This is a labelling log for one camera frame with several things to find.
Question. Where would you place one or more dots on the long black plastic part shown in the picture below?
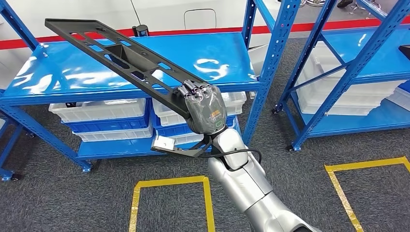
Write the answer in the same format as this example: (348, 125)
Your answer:
(128, 56)

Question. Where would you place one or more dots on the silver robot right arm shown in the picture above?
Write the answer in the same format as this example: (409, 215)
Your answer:
(237, 182)

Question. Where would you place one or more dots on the blue metal shelf rack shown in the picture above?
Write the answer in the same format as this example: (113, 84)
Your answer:
(368, 123)
(192, 44)
(4, 173)

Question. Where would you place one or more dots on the white plastic bin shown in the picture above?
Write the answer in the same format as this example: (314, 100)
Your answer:
(112, 136)
(398, 99)
(336, 110)
(368, 89)
(185, 138)
(102, 112)
(234, 102)
(352, 101)

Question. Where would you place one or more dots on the yellow floor tape square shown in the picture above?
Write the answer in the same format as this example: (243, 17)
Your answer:
(173, 181)
(368, 163)

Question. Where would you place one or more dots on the white car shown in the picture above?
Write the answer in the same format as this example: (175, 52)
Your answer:
(96, 12)

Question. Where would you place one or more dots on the chrome chair base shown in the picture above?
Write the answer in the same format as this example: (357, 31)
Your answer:
(365, 5)
(312, 2)

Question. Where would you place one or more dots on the person's shoe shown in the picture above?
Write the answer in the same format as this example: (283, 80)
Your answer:
(344, 3)

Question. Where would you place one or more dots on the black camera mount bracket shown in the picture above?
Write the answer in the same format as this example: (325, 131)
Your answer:
(189, 152)

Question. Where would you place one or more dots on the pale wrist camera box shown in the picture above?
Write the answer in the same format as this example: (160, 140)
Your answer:
(163, 142)

